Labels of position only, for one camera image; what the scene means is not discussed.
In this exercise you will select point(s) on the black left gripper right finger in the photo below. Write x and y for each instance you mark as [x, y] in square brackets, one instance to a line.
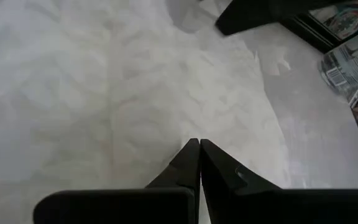
[222, 177]

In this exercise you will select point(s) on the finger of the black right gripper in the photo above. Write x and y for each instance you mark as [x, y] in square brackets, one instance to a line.
[250, 14]

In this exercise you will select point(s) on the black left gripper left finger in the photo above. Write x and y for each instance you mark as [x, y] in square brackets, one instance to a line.
[185, 171]

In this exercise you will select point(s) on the white lace cloth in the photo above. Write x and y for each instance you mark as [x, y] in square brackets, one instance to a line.
[104, 93]

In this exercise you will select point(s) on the clear spray bottle white trigger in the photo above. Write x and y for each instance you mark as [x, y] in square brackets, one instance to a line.
[350, 67]

